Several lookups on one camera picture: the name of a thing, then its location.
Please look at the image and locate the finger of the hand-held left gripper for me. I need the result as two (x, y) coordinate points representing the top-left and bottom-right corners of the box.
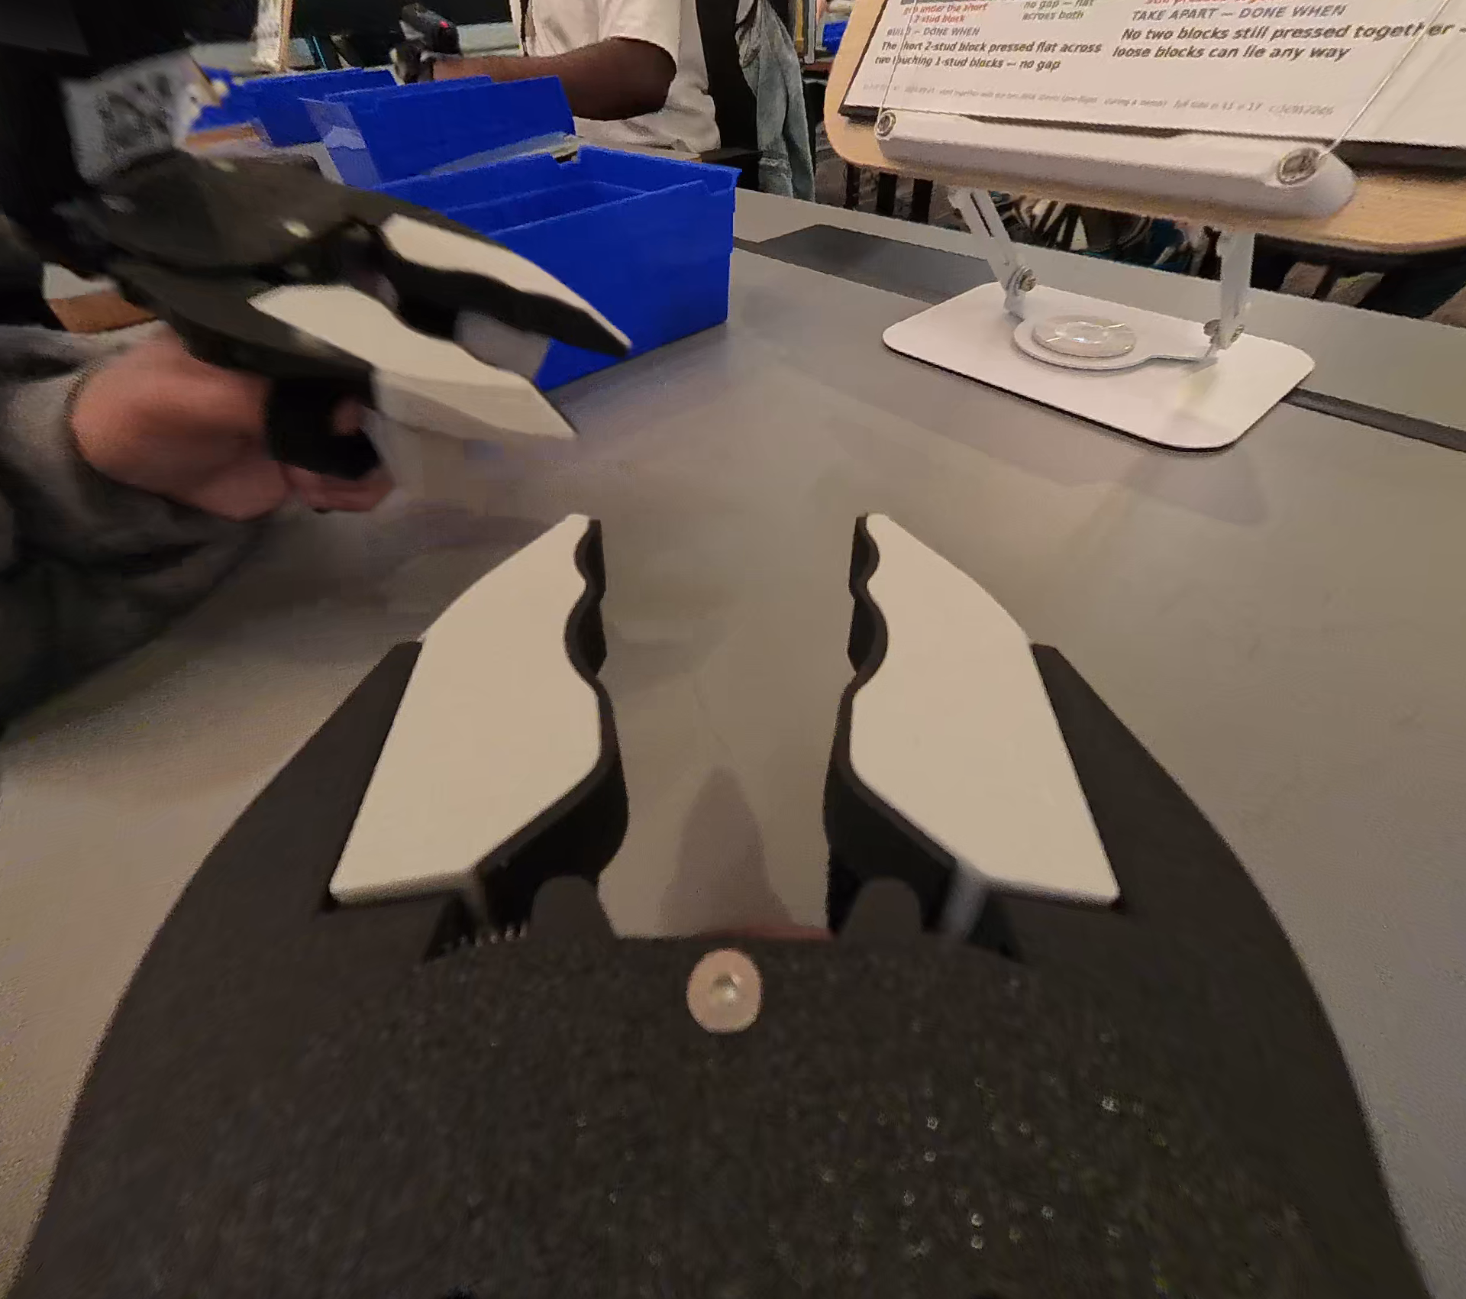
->
(377, 213), (634, 377)
(246, 282), (577, 441)

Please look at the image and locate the person's left hand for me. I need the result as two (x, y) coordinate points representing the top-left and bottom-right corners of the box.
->
(70, 336), (397, 521)

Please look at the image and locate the grey desk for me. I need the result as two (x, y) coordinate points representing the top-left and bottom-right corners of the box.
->
(0, 175), (1466, 1299)

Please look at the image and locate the blue plastic bin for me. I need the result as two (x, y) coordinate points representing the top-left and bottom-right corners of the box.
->
(371, 146), (741, 392)
(303, 76), (577, 183)
(188, 64), (397, 148)

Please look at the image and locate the white instruction stand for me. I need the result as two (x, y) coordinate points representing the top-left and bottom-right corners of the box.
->
(825, 0), (1466, 255)

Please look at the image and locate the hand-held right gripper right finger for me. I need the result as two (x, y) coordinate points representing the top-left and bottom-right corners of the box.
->
(822, 513), (1123, 909)

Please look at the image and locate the person's left forearm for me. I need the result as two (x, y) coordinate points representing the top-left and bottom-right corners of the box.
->
(0, 325), (266, 739)

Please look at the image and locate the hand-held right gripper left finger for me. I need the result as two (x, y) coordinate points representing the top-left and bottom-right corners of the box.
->
(329, 513), (632, 907)

